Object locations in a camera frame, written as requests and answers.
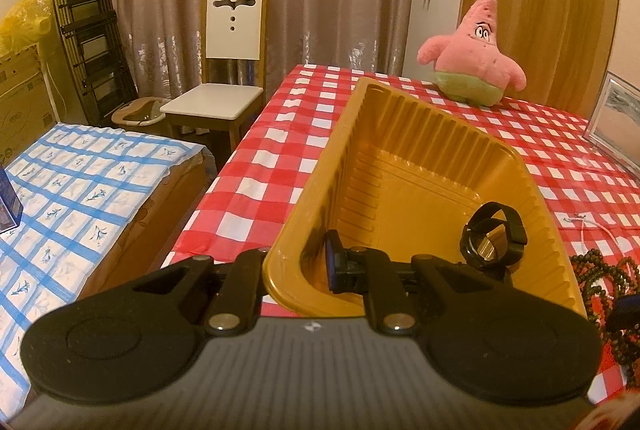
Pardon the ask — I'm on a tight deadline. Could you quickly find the black watch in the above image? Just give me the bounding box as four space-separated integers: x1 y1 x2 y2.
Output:
460 201 527 285

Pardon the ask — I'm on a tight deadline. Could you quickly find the dark wooden bead bracelet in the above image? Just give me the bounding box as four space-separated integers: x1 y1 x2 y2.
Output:
569 249 640 386

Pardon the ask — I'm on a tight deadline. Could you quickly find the golden plastic tray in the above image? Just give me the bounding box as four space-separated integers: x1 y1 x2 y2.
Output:
262 78 585 317

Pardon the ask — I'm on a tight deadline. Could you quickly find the blue white checkered mat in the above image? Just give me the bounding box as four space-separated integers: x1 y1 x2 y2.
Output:
1 123 216 419

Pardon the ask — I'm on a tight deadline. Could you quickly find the red white checkered tablecloth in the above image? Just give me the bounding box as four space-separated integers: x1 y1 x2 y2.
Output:
162 62 640 403

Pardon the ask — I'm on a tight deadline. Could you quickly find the blue small box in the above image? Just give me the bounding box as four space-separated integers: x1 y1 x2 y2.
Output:
0 167 23 234

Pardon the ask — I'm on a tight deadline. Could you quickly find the beige foot bath basin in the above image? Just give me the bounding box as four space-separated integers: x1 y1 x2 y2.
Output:
111 97 168 132

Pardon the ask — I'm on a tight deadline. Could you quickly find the silver framed sand picture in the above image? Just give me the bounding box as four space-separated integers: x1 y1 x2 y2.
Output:
585 72 640 174

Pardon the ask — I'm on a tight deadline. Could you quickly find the cardboard box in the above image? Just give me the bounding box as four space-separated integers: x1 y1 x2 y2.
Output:
0 45 56 167

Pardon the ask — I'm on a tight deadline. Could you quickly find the pink starfish plush toy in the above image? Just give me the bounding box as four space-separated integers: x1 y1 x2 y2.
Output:
416 0 527 107

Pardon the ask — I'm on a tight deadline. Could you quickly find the yellow plastic bag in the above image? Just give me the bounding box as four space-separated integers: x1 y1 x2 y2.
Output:
0 0 53 56

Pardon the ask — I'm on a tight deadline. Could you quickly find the white wooden chair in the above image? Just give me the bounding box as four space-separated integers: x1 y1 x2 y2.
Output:
160 0 268 150

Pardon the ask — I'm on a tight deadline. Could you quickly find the black folding ladder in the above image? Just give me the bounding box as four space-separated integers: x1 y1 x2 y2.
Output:
53 0 138 127

